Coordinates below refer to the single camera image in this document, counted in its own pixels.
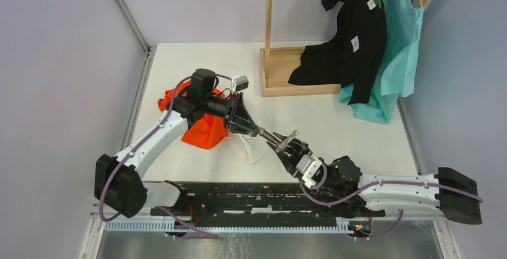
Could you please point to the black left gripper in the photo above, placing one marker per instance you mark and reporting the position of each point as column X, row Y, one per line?
column 237, row 116

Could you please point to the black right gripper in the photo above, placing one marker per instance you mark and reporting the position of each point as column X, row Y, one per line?
column 300, row 148

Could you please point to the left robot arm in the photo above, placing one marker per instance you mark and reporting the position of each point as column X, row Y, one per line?
column 170, row 126

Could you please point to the white bucket hat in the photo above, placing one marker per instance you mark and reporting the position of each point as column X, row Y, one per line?
column 249, row 149

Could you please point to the orange cloth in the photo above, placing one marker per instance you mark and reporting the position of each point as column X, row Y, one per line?
column 206, row 133

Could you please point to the wooden clothes rack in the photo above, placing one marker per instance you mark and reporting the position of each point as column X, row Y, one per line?
column 278, row 63

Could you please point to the black t-shirt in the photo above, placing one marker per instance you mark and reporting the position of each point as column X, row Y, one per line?
column 353, row 56

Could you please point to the teal garment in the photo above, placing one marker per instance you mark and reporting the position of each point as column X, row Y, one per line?
column 396, row 75

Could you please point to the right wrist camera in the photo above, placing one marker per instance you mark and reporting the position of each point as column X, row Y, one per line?
column 310, row 167

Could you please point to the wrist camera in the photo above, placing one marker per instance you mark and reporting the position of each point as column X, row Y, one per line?
column 239, row 83
column 310, row 167

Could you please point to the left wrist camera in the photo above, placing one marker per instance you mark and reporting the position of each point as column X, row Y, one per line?
column 239, row 83

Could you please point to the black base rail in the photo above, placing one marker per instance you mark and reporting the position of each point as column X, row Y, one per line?
column 247, row 204

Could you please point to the aluminium frame rail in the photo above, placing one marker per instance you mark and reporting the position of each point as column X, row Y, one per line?
column 118, row 188

